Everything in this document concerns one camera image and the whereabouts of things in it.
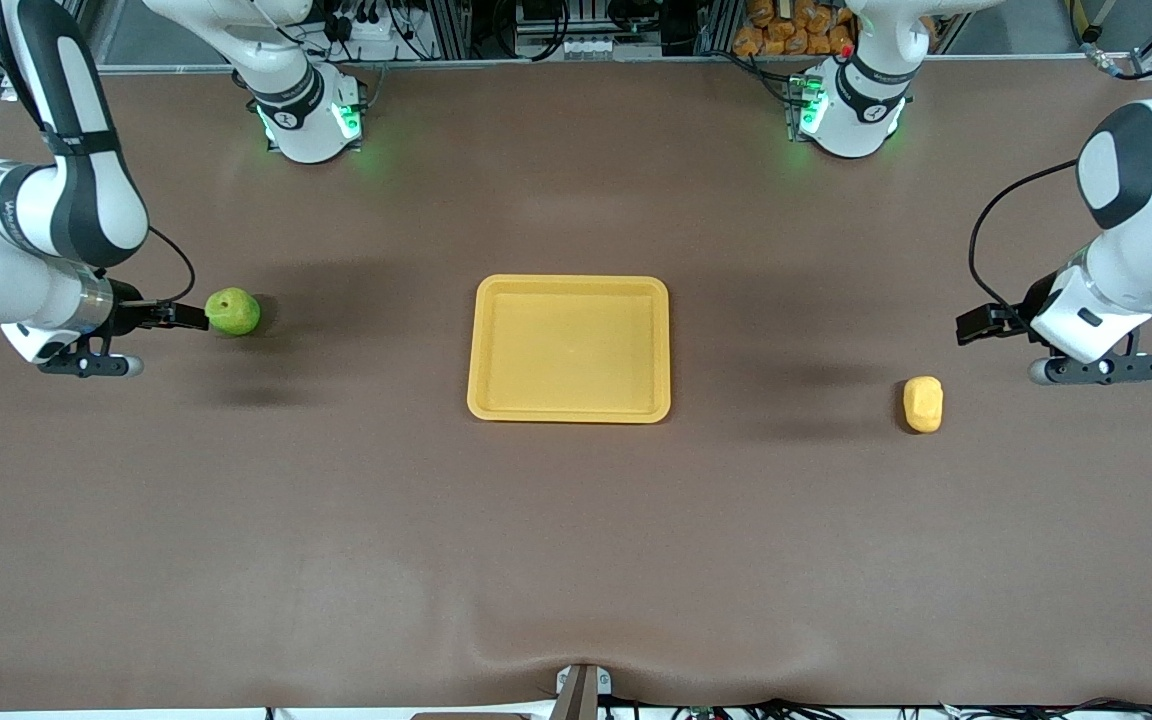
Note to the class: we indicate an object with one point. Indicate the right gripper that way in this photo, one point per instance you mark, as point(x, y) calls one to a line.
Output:
point(132, 315)

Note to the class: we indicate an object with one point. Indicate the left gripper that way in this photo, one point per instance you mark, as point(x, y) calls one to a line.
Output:
point(1018, 316)

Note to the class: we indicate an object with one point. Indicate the green apple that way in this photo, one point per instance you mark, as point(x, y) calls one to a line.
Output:
point(236, 312)

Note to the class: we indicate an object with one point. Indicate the yellow potato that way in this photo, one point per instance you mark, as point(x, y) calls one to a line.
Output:
point(923, 405)

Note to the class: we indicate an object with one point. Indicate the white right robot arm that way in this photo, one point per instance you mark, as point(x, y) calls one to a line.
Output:
point(86, 200)

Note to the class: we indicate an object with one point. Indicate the yellow plastic tray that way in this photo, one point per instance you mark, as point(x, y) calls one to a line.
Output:
point(569, 350)

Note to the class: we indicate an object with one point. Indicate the white power strip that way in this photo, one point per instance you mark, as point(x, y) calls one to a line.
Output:
point(366, 28)

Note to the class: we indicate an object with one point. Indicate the pile of orange packets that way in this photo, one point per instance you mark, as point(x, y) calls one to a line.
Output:
point(786, 30)

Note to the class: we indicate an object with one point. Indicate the grey control box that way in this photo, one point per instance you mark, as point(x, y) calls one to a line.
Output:
point(586, 20)

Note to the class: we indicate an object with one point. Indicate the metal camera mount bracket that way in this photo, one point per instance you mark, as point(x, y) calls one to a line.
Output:
point(583, 690)

